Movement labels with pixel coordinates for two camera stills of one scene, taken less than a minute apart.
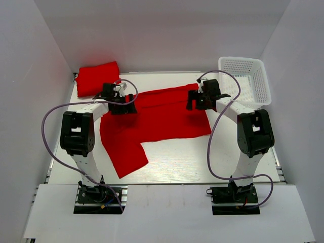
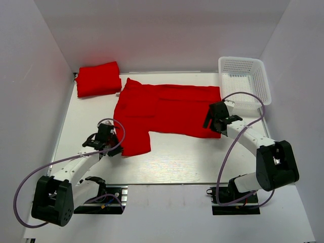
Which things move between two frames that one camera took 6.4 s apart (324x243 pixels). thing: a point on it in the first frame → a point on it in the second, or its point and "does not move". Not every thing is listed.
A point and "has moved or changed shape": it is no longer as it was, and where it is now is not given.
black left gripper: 124,108 → 111,146
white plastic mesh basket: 250,73 does not move
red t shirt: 161,115 has moved or changed shape
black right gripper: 197,100 → 212,119
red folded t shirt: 91,80 does not move
